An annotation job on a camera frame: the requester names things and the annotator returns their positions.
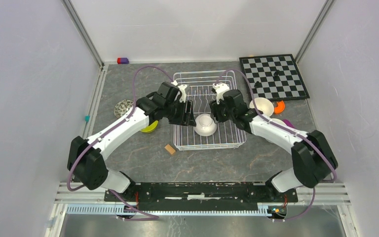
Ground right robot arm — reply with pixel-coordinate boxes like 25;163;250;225
209;84;338;201

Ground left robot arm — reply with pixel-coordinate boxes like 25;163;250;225
67;82;196;201

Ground purple cable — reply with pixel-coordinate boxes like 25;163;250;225
66;66;175;222
215;69;338;223

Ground plain white bowl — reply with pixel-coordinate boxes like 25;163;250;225
194;114;217;137

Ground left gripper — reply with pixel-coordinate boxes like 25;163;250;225
164;99;196;127

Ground purple scoop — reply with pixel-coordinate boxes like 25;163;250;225
282;119;295;128

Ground purple red block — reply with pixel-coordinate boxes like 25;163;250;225
116;57;129;64

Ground aluminium frame rails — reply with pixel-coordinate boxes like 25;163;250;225
44;0;360;237

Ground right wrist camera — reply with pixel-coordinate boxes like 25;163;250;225
212;82;230;104

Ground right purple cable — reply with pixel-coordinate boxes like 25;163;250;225
215;69;338;223

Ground black grey chessboard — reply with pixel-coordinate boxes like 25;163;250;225
239;54;310;102

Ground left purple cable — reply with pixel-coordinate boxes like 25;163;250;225
66;66;175;222

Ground black chess piece left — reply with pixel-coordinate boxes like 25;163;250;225
254;81;262;88

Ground beige flower bowl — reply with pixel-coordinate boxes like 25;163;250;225
249;97;274;117

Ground white ribbed bowl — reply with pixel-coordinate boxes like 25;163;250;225
270;118;286;126

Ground white wire dish rack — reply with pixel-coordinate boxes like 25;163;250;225
173;70;246;151

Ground wooden block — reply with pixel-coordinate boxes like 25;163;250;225
164;144;176;155

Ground orange curved block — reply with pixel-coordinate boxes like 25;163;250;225
274;101;285;115

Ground yellow-green bowl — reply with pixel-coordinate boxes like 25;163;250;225
140;120;158;133

